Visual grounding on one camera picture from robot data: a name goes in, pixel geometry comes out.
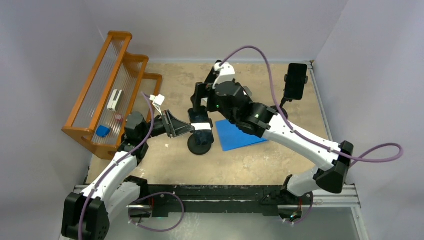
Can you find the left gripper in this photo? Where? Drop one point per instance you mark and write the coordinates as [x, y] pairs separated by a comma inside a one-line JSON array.
[[174, 127]]

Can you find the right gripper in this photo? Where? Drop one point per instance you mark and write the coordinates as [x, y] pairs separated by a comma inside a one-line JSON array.
[[201, 92]]

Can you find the black round-base phone stand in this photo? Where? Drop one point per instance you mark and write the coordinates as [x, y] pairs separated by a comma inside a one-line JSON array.
[[197, 149]]

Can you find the black smartphone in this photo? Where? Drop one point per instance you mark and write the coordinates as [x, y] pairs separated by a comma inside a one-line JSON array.
[[202, 124]]

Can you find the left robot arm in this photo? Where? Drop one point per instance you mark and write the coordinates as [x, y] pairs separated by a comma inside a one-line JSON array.
[[87, 215]]

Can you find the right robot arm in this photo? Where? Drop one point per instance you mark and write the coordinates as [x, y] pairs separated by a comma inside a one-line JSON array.
[[221, 93]]

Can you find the tall black phone stand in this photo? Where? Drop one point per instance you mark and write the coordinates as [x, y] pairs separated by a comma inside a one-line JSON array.
[[281, 102]]

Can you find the black phone on tall stand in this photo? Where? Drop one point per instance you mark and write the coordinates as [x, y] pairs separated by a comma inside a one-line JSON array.
[[297, 69]]

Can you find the blue mat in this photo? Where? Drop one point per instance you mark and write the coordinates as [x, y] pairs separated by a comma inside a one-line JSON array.
[[232, 138]]

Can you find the small pink-capped bottle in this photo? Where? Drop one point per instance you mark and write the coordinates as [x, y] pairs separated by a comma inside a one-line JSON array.
[[118, 117]]

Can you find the white rectangular device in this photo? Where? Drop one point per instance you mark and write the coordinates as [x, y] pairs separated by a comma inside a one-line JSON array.
[[114, 100]]

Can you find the orange wooden rack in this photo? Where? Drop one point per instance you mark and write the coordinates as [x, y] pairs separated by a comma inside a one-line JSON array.
[[114, 68]]

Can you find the blue small block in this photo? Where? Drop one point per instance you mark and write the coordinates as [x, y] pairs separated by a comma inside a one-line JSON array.
[[103, 131]]

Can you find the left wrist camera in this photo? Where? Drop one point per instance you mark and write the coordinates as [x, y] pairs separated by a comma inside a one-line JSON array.
[[157, 101]]

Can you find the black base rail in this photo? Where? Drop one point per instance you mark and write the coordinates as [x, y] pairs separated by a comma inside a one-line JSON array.
[[266, 200]]

